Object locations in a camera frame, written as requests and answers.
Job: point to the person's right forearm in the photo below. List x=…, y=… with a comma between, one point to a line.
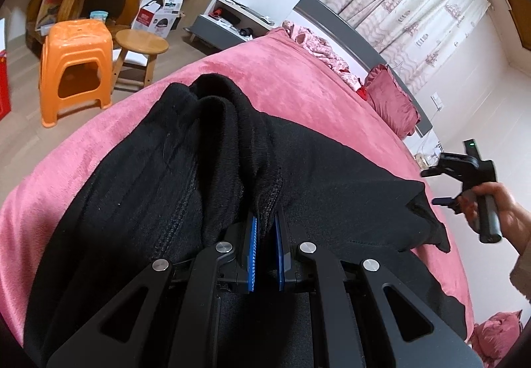
x=523, y=268

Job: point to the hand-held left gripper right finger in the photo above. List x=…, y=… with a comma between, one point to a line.
x=282, y=254

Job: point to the red and white cardboard box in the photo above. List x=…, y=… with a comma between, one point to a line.
x=149, y=17

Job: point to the pink patterned garment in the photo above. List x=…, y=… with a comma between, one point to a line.
x=315, y=44

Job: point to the wall socket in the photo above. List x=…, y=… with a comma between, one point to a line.
x=436, y=101

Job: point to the grey and white headboard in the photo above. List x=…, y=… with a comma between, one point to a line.
x=315, y=4

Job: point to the pink fleece blanket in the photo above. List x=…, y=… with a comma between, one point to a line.
x=311, y=81

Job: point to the orange plastic stool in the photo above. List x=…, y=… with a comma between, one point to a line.
x=79, y=44

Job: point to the red ruffled pillow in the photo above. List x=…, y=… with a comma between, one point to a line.
x=394, y=102

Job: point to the red garment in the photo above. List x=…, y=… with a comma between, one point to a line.
x=361, y=93

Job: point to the pink cushion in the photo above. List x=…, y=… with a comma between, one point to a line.
x=498, y=334

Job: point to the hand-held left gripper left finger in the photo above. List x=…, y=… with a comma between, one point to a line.
x=250, y=256

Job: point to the printed cardboard box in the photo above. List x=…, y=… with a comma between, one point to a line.
x=54, y=2

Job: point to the teal lidded jar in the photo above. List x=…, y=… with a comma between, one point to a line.
x=99, y=15

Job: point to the black pants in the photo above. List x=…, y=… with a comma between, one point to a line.
x=166, y=164

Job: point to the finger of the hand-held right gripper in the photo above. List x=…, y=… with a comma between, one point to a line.
x=444, y=202
x=431, y=172

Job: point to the person's right hand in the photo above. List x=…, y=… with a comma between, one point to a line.
x=510, y=210

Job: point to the white and grey nightstand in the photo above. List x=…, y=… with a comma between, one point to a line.
x=232, y=7

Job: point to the round wooden stool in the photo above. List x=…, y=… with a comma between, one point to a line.
x=141, y=42

